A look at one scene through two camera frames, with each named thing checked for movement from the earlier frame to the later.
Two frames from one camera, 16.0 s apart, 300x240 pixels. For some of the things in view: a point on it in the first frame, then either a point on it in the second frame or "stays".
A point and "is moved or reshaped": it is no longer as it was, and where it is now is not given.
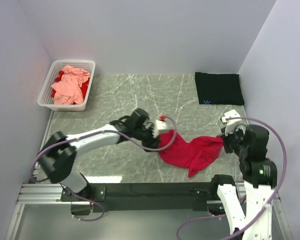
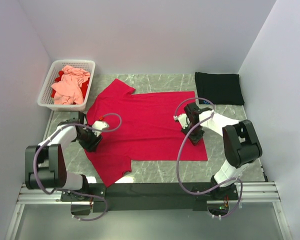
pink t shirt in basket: x=68 y=91 stays
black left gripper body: x=145 y=135 to x=88 y=140
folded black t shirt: x=219 y=89 stays
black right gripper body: x=233 y=142 to x=195 y=134
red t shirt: x=191 y=155 is moved or reshaped
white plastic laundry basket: x=68 y=85 stays
